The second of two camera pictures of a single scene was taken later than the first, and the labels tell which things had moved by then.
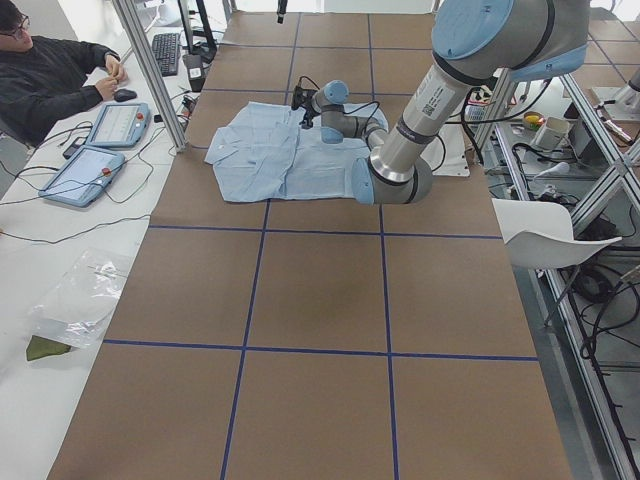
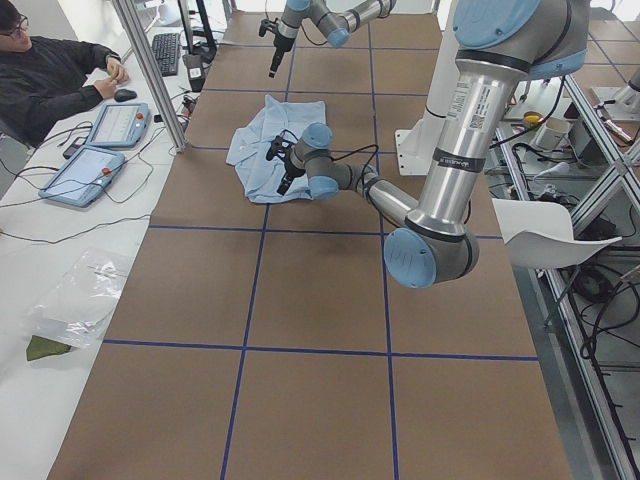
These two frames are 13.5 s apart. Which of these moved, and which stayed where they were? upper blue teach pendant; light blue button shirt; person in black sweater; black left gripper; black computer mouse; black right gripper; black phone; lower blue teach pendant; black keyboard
Moved: light blue button shirt; black right gripper; black left gripper
Stayed: black computer mouse; upper blue teach pendant; black phone; lower blue teach pendant; black keyboard; person in black sweater
